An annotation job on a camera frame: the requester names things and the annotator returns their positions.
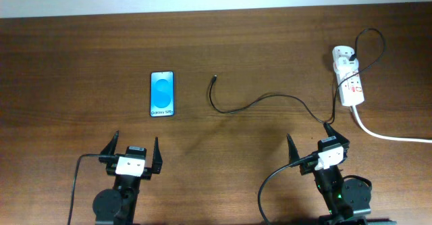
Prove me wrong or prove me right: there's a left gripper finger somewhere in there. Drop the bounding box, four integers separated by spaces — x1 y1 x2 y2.
100 131 119 157
151 136 163 174

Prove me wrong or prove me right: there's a thick white power cord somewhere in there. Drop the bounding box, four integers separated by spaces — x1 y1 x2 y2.
350 105 432 144

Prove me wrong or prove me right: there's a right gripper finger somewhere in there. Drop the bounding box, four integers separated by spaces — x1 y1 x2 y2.
286 134 300 167
323 122 349 143

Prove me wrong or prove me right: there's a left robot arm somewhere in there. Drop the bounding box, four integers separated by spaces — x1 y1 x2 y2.
92 132 163 225

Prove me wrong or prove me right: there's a white power strip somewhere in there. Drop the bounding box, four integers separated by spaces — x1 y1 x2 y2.
332 45 365 107

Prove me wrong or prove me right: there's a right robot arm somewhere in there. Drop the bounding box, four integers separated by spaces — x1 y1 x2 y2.
287 123 372 224

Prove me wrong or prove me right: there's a blue screen smartphone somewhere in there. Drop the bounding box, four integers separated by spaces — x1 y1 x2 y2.
150 71 175 118

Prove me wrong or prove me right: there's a thin black charging cable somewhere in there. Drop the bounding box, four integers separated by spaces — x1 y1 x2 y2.
208 28 387 125

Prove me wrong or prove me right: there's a white USB charger plug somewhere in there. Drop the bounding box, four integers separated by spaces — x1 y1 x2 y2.
333 56 358 74

